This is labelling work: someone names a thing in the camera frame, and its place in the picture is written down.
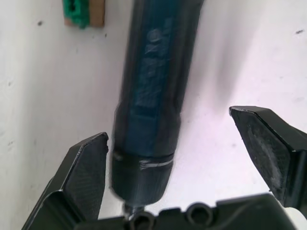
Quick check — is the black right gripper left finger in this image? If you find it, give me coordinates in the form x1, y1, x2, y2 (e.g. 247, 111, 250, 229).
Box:
21, 131, 109, 230

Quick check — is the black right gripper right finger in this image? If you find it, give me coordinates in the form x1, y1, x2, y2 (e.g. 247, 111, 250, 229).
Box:
229, 106, 307, 201

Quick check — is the dark blue electric screwdriver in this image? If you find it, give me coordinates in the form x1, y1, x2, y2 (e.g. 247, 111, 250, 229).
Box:
109, 0, 201, 221

